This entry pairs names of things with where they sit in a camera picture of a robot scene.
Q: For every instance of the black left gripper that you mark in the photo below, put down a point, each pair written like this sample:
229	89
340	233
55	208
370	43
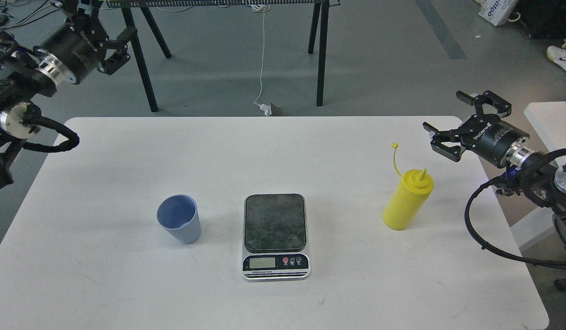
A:
69	55

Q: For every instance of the blue plastic cup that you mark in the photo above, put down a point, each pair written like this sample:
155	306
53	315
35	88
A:
179	216

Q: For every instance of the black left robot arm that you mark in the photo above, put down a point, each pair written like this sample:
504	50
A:
23	126

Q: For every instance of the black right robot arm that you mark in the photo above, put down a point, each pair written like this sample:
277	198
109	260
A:
540	177

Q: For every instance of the digital kitchen scale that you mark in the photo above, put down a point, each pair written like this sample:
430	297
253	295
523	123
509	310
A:
275	240

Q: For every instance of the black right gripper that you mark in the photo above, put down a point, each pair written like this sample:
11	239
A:
494	140

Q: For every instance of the power adapter on floor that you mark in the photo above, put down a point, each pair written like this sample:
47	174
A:
270	110

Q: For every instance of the yellow squeeze bottle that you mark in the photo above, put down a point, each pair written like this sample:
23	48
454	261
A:
413	189

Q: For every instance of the white printed bag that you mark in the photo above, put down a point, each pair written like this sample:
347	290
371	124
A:
498	12

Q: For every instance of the white sneaker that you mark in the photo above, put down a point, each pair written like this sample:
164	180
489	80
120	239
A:
557	55

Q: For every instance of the black trestle table background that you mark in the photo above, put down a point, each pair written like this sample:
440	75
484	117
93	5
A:
255	45

